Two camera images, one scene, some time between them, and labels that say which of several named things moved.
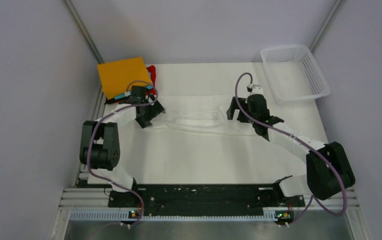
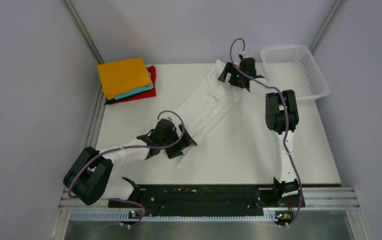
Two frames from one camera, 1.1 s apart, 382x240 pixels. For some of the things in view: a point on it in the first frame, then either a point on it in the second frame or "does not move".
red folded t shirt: [152, 73] does not move
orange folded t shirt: [119, 76] does not move
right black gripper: [230, 112] → [229, 68]
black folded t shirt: [111, 101] does not move
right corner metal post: [325, 25] does not move
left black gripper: [155, 109] → [176, 152]
